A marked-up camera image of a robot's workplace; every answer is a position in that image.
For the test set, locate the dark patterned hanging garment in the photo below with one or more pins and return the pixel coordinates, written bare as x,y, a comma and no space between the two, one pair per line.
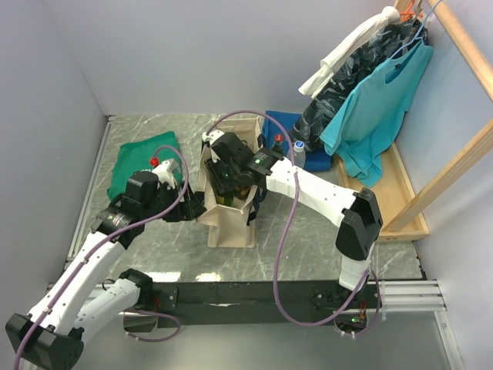
390,42

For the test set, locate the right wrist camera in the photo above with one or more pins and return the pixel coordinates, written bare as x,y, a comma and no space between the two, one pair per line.
212,136

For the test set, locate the orange clothes hanger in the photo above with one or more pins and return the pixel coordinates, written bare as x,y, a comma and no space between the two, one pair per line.
411,9

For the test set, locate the white hanging garment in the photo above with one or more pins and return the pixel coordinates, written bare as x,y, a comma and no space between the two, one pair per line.
330,64

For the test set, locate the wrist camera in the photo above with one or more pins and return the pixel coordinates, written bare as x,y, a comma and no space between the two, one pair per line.
167,169
212,136

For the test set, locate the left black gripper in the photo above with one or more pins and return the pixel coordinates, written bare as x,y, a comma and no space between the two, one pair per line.
192,209

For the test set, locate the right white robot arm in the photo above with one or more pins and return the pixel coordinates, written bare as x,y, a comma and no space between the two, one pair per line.
356,214

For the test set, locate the wooden clothes rack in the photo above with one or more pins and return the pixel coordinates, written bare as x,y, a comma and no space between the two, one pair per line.
438,173

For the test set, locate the red cap cola bottle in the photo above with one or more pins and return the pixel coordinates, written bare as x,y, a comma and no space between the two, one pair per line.
278,144

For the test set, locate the silver top can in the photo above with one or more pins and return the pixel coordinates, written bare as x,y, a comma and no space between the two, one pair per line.
242,192

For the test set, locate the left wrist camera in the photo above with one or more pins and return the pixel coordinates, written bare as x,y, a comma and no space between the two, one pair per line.
167,169

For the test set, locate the green glass bottle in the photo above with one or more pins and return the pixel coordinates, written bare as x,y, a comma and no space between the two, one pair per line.
224,198

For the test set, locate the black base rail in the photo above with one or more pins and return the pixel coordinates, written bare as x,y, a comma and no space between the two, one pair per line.
245,302

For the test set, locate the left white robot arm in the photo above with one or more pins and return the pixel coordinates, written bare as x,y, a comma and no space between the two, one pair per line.
54,332

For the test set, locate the clear blue cap bottle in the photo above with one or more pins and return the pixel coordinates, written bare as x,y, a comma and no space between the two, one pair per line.
298,153

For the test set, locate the beige canvas tote bag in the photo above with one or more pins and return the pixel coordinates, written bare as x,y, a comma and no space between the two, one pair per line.
232,226

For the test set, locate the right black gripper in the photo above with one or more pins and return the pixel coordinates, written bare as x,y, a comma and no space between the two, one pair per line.
212,165

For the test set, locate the green folded t-shirt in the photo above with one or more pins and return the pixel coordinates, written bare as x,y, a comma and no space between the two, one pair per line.
134,157

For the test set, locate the turquoise hanging t-shirt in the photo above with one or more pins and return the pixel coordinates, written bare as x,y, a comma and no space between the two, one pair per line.
371,117

